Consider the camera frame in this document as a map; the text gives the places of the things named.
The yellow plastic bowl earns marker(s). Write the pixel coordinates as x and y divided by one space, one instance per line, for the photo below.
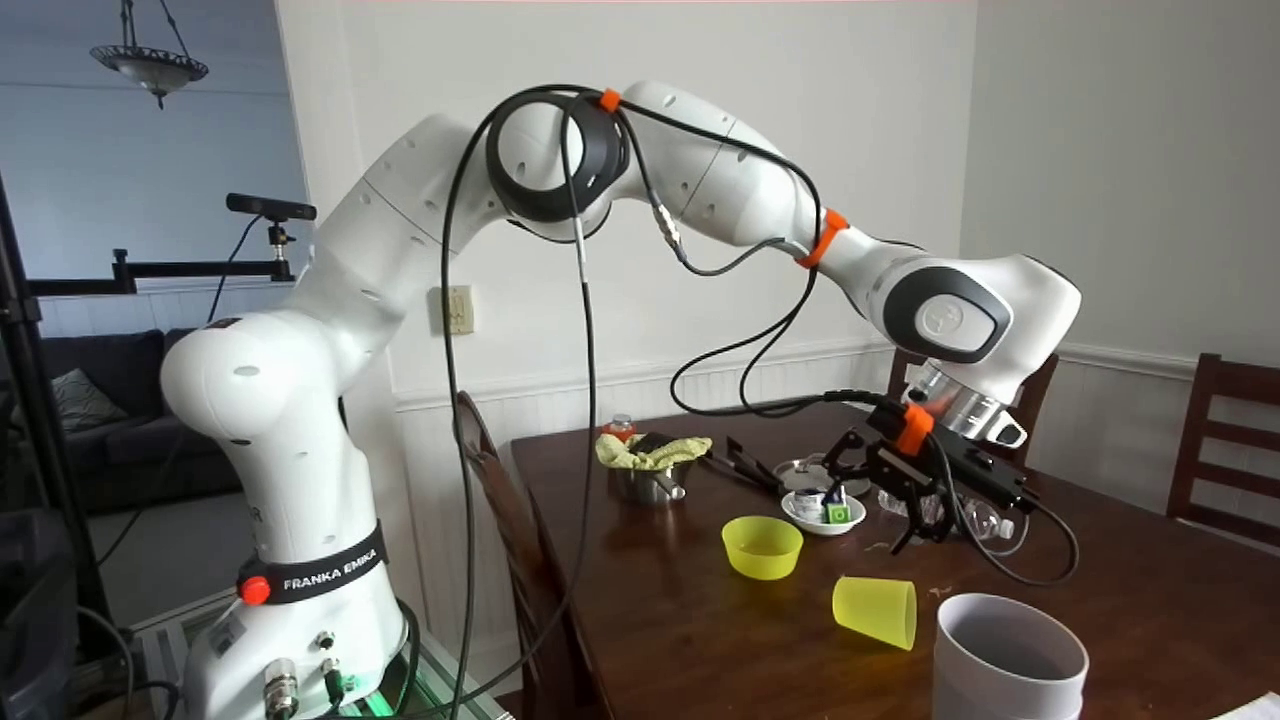
762 546

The yellow plastic cup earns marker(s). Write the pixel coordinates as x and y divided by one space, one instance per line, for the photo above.
879 609

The black kitchen tool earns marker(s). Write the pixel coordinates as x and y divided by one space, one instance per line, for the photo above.
654 442

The white wall outlet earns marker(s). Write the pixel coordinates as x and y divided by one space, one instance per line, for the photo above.
454 309

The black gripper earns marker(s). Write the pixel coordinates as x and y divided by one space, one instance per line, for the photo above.
905 476

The grey pillow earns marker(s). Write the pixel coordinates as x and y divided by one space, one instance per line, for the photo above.
86 400

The dark sofa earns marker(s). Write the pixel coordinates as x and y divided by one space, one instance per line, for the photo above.
132 452

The tall white cup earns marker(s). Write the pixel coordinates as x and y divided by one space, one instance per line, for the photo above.
1009 660

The small white bowl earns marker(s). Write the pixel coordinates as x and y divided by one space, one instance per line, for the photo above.
807 518

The yellow cloth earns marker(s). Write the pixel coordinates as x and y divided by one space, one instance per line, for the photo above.
624 458

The hanging ceiling lamp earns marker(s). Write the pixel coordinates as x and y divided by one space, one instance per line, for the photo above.
151 64

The white paper sheet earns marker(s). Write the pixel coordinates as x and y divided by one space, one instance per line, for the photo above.
1252 705

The orange bottle white cap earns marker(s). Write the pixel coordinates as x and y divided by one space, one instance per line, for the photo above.
618 434

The black camera on stand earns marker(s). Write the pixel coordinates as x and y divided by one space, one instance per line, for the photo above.
271 204

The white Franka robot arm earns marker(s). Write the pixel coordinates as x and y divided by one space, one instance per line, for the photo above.
265 400

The black spatula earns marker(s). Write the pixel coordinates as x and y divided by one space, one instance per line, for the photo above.
752 474

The black tripod stand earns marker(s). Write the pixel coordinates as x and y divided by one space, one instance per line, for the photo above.
32 400

